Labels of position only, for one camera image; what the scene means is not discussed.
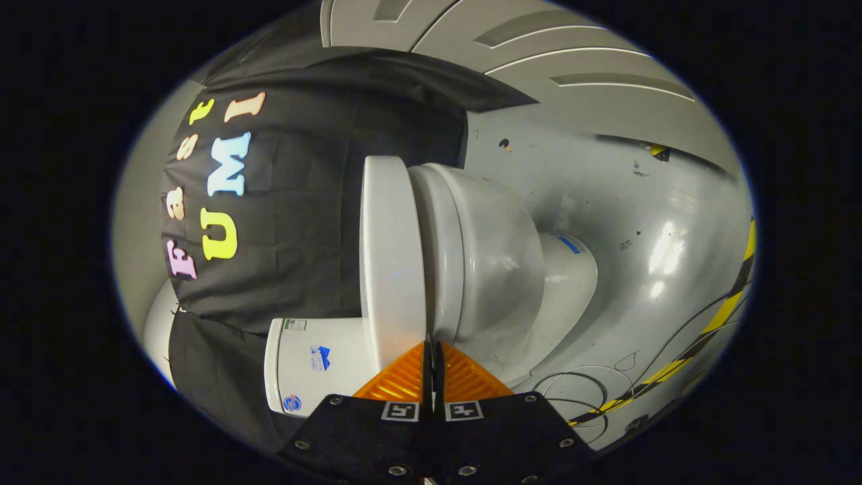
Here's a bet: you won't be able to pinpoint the white toilet tank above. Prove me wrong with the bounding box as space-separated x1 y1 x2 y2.
264 317 379 418

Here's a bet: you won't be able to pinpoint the white toilet seat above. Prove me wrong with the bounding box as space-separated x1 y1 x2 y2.
407 164 467 344

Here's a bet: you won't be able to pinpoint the black floor cable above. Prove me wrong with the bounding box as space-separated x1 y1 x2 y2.
539 290 750 447

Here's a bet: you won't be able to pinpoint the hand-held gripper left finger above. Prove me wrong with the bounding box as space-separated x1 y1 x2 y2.
276 340 432 483

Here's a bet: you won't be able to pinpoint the yellow black floor tape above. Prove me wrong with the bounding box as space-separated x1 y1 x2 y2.
569 219 758 427

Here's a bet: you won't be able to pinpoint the white drawer cabinet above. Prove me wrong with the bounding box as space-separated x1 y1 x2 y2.
320 0 735 179

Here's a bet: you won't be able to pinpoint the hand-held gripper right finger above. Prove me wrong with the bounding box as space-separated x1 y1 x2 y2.
432 340 597 483

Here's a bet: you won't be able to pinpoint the black backdrop cloth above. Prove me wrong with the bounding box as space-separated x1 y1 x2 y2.
162 13 539 453

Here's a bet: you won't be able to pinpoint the white toilet lid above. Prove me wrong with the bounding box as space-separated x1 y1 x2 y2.
359 156 428 371

